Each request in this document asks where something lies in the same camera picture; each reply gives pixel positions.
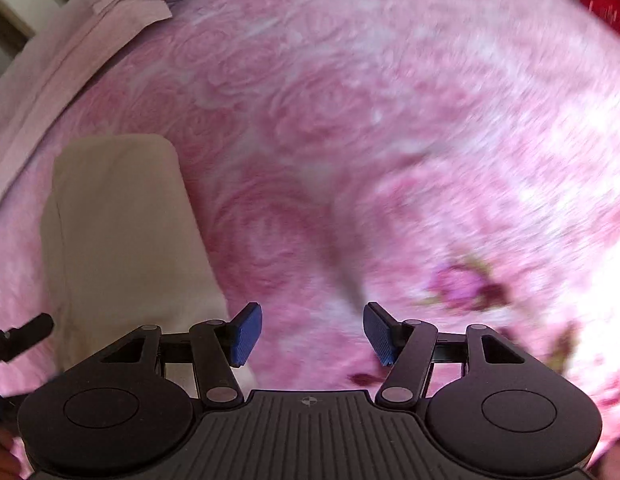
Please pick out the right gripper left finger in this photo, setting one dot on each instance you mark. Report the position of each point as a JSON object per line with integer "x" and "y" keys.
{"x": 213, "y": 349}

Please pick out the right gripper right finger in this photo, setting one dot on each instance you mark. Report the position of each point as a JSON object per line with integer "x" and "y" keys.
{"x": 411, "y": 349}

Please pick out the cream garment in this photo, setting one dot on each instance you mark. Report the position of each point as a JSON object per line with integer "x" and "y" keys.
{"x": 121, "y": 247}

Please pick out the person's left hand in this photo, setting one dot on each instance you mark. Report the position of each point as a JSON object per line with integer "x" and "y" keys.
{"x": 10, "y": 467}

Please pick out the pink rose blanket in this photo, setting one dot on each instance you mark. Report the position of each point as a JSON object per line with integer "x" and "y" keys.
{"x": 453, "y": 160}

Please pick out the pink pillow near door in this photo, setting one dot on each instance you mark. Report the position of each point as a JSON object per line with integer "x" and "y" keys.
{"x": 56, "y": 64}

